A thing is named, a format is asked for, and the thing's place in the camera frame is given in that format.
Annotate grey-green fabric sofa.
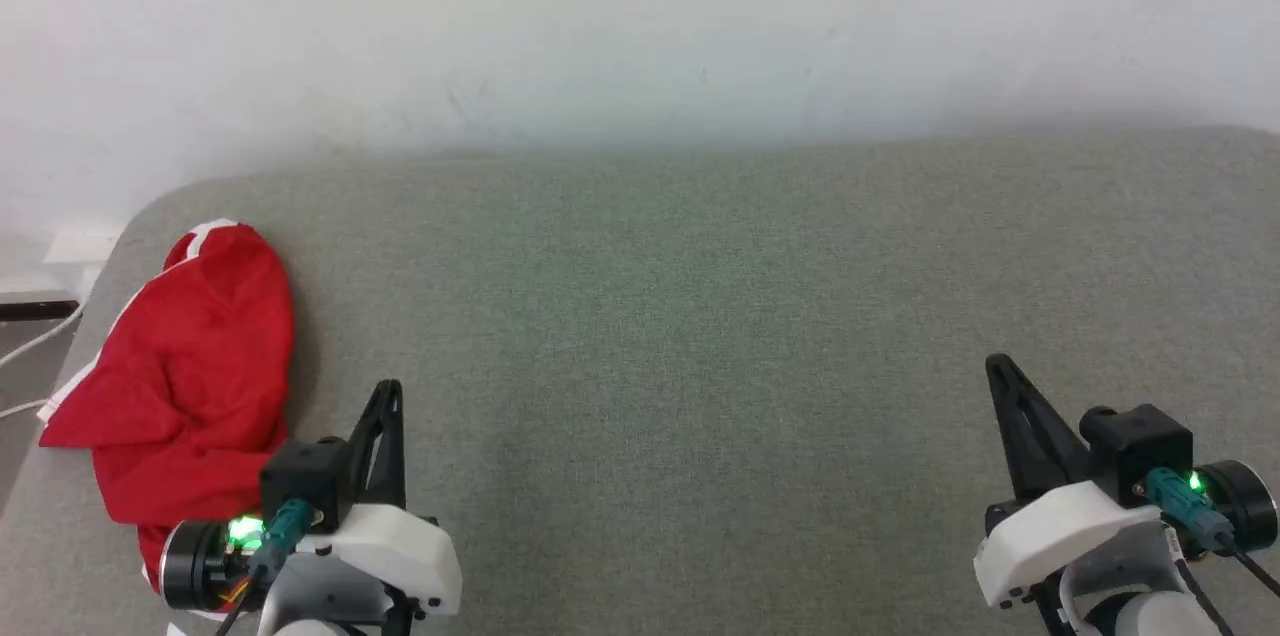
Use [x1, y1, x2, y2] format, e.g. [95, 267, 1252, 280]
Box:
[0, 126, 1280, 636]

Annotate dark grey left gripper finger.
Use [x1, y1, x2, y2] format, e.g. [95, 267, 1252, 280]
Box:
[344, 379, 408, 508]

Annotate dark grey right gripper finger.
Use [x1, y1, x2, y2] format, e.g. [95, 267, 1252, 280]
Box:
[985, 353, 1092, 503]

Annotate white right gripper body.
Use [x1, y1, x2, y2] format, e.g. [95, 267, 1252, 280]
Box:
[974, 480, 1163, 610]

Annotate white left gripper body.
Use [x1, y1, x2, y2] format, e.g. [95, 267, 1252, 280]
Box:
[298, 503, 464, 618]

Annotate white floor cable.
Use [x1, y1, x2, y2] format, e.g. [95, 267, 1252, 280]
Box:
[0, 301, 87, 419]

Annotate red shorts with white trim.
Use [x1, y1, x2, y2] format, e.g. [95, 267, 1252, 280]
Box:
[38, 219, 297, 597]

